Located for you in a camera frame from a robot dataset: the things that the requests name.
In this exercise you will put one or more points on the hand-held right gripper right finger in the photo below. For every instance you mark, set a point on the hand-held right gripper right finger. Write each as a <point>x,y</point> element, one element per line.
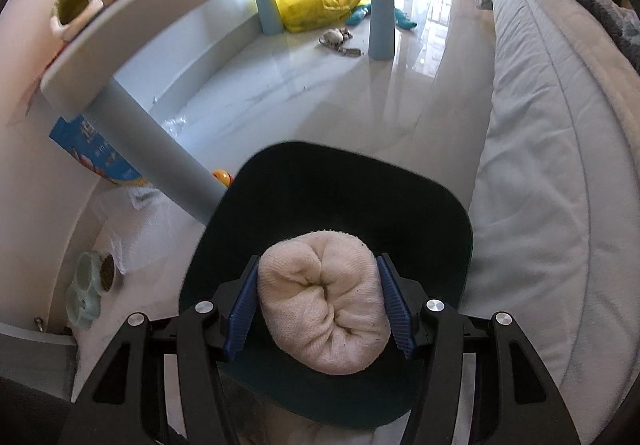
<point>397,312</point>

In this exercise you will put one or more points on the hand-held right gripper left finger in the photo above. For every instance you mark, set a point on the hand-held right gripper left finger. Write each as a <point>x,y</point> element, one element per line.
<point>243,312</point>

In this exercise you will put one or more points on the cream sock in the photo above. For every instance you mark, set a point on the cream sock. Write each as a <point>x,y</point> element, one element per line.
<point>320,305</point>

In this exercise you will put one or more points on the clear plastic sheet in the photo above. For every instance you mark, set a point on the clear plastic sheet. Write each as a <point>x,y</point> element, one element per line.
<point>145,230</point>

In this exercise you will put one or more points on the orange yellow toy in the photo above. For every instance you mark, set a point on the orange yellow toy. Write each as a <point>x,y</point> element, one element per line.
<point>222,178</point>

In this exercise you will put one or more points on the green pet bowl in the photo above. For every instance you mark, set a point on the green pet bowl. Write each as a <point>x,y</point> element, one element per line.
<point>90,290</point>

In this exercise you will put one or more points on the white bed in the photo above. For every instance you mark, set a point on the white bed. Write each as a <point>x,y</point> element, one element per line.
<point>550,175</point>

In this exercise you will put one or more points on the grey cabinet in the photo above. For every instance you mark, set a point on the grey cabinet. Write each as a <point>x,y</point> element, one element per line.
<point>35,360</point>

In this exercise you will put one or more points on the blue printed box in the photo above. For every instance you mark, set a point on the blue printed box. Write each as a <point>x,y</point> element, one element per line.
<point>90,150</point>

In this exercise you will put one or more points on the blue plush toy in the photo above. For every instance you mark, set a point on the blue plush toy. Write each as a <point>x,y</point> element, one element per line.
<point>402,19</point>

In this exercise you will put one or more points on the light blue table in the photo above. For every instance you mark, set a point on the light blue table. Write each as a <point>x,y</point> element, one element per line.
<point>150,20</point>

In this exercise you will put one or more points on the yellow plastic bag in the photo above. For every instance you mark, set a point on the yellow plastic bag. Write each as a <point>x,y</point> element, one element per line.
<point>310,5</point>

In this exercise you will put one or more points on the green fuzzy slipper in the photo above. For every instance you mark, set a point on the green fuzzy slipper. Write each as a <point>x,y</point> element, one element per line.
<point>75,10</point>

